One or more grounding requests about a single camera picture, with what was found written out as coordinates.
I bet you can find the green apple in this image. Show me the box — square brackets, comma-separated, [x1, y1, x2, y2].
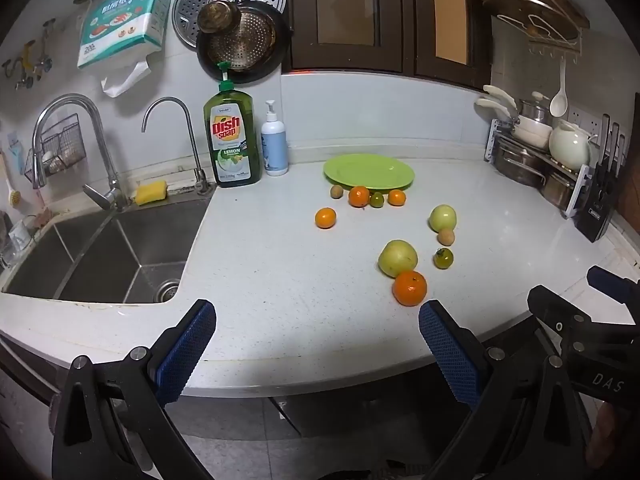
[377, 239, 419, 278]
[428, 204, 458, 233]

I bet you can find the green dish soap bottle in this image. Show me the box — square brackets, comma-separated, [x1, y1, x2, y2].
[203, 61, 263, 189]

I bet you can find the green plate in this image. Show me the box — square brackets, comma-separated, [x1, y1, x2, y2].
[323, 154, 416, 193]

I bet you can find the large steel pot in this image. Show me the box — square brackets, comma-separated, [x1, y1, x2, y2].
[492, 142, 548, 188]

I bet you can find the white pump bottle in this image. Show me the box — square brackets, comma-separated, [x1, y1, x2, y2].
[260, 100, 290, 177]

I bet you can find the white pan with cream handle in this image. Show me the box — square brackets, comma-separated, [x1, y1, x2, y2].
[475, 98, 553, 150]

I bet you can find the stainless steel sink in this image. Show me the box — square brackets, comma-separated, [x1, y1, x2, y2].
[2, 197, 211, 306]

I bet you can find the person's right hand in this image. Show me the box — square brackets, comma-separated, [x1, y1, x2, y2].
[587, 402, 623, 468]

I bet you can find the clear glass cup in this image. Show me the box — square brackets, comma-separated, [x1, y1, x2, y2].
[7, 217, 33, 256]

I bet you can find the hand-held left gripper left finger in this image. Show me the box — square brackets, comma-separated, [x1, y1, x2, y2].
[50, 299, 217, 480]

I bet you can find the wall-mounted wooden rack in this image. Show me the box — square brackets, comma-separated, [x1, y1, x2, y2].
[475, 0, 591, 58]

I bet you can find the small lidded steel pot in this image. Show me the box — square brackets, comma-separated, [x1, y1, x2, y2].
[520, 91, 551, 121]

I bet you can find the white dish rack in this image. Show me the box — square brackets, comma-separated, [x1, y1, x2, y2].
[484, 119, 598, 218]

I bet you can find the large steel faucet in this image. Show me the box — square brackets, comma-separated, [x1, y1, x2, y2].
[31, 93, 128, 211]

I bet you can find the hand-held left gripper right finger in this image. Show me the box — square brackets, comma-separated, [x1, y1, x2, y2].
[419, 300, 593, 480]

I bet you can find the white wall socket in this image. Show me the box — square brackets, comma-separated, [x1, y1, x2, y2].
[570, 107, 601, 131]

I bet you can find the small steel faucet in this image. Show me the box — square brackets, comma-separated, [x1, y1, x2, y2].
[142, 97, 216, 196]

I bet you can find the dark wooden cabinet door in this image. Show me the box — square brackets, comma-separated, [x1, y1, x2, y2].
[412, 0, 493, 91]
[280, 0, 416, 75]

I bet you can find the large orange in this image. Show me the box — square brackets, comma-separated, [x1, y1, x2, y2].
[391, 270, 428, 307]

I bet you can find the paper towel pack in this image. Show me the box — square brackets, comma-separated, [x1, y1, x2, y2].
[76, 0, 172, 71]

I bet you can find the brass ladle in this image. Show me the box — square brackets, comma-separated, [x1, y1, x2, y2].
[197, 0, 241, 35]

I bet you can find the black frying pan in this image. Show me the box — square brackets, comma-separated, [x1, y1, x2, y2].
[196, 0, 292, 85]

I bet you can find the black knife block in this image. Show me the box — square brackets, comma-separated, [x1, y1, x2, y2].
[575, 160, 626, 243]

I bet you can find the golden mesh strainer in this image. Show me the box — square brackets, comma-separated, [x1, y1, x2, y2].
[207, 10, 278, 72]

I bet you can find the yellow sponge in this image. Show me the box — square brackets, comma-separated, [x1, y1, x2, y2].
[135, 181, 168, 207]

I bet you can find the white ladle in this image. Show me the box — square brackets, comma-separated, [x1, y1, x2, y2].
[549, 55, 571, 117]

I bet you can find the hanging small utensil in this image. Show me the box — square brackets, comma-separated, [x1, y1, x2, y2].
[32, 19, 56, 73]
[12, 40, 38, 91]

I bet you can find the white teapot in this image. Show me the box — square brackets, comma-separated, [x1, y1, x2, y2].
[549, 121, 598, 171]

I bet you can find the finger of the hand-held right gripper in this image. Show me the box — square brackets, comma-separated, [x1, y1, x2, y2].
[527, 285, 640, 361]
[586, 266, 640, 308]

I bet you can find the black wire basket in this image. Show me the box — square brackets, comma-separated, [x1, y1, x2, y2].
[25, 113, 83, 183]

